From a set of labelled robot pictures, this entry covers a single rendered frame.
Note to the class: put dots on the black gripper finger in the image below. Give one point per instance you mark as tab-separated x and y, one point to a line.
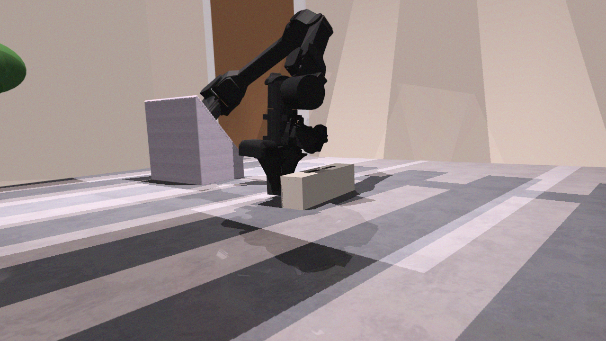
291	162
272	169

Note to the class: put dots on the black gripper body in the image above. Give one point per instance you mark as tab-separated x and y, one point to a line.
272	144

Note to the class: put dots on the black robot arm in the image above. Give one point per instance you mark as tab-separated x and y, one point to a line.
303	44

